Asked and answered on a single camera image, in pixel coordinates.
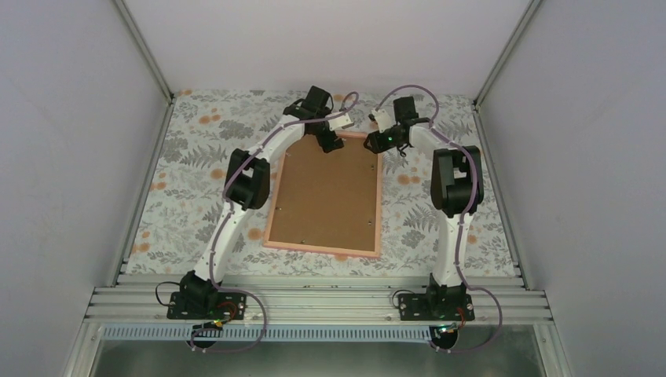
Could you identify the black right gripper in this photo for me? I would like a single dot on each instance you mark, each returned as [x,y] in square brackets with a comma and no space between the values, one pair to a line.
[378,145]

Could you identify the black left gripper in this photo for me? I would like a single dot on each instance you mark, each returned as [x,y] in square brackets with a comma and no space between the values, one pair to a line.
[323,141]

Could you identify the brown cardboard backing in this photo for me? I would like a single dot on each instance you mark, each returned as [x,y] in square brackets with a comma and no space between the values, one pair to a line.
[328,198]

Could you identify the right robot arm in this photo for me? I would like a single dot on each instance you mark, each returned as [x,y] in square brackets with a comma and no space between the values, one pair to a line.
[456,190]

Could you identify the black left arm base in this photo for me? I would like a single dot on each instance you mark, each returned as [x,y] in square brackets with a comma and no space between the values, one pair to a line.
[222,306]

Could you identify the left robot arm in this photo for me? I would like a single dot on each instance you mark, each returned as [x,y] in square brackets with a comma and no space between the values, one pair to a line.
[247,188]

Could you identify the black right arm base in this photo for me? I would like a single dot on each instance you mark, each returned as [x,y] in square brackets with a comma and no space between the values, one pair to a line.
[452,305]

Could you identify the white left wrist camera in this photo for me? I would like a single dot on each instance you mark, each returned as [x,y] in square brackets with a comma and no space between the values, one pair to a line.
[339,121]

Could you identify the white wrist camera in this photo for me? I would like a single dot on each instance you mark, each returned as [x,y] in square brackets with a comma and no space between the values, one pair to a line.
[339,121]
[381,118]

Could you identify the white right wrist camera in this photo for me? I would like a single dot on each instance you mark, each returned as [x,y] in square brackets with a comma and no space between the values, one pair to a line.
[381,118]

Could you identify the grey slotted cable duct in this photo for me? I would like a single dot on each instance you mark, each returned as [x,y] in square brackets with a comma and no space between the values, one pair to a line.
[275,333]

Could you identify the aluminium rail platform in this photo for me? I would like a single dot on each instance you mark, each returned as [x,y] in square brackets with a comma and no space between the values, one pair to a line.
[319,300]

